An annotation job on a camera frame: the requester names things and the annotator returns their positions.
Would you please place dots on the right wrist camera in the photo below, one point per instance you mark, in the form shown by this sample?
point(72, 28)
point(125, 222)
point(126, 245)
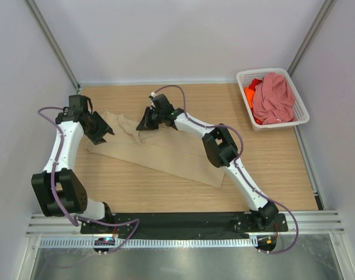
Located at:
point(161, 103)

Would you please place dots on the white slotted cable duct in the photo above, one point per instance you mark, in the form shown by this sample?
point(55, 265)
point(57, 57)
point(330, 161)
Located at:
point(106, 243)

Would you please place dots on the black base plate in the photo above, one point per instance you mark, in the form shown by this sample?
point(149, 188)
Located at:
point(184, 226)

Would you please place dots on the aluminium frame rail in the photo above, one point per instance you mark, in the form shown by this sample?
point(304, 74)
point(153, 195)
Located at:
point(309, 222)

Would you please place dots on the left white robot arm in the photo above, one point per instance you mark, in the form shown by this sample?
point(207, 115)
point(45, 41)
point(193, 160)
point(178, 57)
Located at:
point(58, 190)

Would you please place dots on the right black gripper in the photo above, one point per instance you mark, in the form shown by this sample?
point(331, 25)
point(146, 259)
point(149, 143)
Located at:
point(145, 123)

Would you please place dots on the white plastic basket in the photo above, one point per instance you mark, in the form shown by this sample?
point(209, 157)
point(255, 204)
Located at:
point(244, 78)

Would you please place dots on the pink t shirt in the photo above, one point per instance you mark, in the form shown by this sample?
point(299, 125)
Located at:
point(273, 100)

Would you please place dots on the red t shirt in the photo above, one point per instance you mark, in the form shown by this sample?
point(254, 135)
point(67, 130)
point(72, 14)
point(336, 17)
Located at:
point(254, 84)

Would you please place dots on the beige t shirt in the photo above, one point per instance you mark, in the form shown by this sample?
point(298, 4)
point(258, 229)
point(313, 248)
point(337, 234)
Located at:
point(166, 150)

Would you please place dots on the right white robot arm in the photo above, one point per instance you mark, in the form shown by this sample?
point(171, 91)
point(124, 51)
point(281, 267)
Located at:
point(221, 151)

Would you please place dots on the orange t shirt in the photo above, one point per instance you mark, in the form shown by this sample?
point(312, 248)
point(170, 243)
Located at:
point(249, 93)

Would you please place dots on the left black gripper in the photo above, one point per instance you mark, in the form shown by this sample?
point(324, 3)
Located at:
point(97, 138)

